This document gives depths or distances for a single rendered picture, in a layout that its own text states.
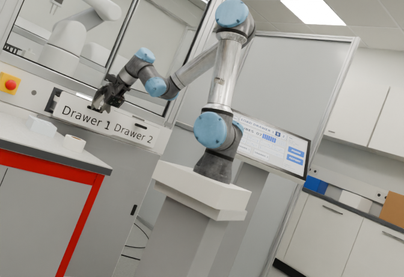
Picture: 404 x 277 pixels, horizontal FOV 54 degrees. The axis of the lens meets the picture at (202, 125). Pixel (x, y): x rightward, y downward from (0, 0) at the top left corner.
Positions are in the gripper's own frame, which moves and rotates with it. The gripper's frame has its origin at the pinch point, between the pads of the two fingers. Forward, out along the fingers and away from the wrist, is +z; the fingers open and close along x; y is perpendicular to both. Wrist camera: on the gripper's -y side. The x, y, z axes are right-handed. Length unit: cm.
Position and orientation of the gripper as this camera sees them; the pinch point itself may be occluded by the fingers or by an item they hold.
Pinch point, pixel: (97, 107)
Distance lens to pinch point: 177.8
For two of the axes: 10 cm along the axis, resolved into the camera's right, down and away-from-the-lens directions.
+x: 6.8, 3.0, 6.7
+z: -6.7, 6.3, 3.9
